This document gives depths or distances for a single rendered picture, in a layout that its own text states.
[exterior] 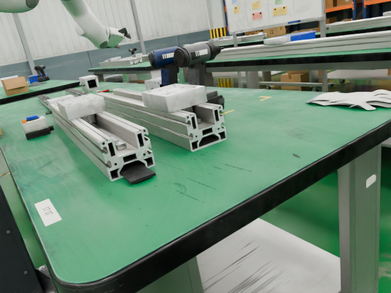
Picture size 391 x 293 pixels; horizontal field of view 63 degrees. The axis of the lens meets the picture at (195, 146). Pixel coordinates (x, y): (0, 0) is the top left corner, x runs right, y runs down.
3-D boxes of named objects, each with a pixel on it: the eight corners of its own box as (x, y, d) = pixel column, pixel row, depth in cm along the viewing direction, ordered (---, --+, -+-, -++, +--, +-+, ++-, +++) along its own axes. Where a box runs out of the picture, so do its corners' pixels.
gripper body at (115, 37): (99, 46, 165) (113, 50, 175) (112, 34, 161) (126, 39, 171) (93, 34, 166) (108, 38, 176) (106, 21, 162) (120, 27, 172)
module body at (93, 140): (56, 124, 131) (49, 104, 128) (80, 117, 135) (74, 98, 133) (110, 182, 64) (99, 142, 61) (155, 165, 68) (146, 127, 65)
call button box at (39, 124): (25, 136, 119) (20, 120, 117) (53, 128, 123) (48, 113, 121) (27, 140, 112) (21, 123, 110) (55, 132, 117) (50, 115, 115)
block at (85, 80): (82, 92, 231) (78, 78, 228) (97, 88, 236) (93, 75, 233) (84, 92, 223) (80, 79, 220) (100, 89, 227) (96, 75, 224)
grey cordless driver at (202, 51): (181, 118, 104) (169, 49, 97) (223, 102, 116) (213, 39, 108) (197, 120, 98) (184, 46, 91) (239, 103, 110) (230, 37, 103)
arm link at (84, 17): (90, 1, 128) (114, 44, 158) (69, -23, 132) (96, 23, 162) (72, 14, 127) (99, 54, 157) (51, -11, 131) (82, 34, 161)
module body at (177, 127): (101, 112, 139) (96, 93, 136) (123, 106, 144) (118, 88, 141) (191, 152, 72) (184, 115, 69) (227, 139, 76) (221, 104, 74)
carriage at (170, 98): (146, 115, 89) (140, 92, 87) (180, 106, 94) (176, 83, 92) (171, 124, 76) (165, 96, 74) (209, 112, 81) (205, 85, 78)
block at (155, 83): (144, 103, 143) (139, 82, 140) (165, 96, 149) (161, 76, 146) (155, 104, 135) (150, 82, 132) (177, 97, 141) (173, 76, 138)
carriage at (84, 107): (62, 122, 102) (56, 101, 100) (96, 113, 107) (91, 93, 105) (71, 129, 89) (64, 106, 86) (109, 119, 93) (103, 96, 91)
